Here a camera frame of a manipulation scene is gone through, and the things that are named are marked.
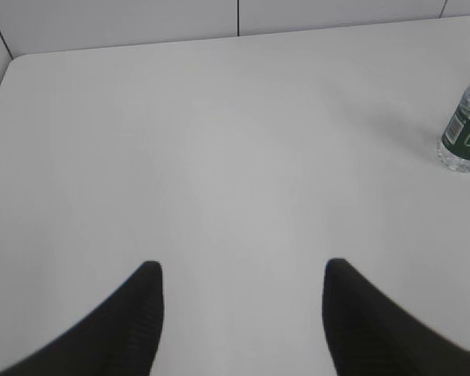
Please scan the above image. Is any clear green-label water bottle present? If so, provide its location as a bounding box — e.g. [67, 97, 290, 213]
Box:
[436, 82, 470, 173]

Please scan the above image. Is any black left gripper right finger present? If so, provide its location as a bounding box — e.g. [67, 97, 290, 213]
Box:
[322, 258, 470, 375]

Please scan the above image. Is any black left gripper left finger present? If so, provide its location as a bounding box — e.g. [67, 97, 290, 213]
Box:
[0, 261, 165, 375]

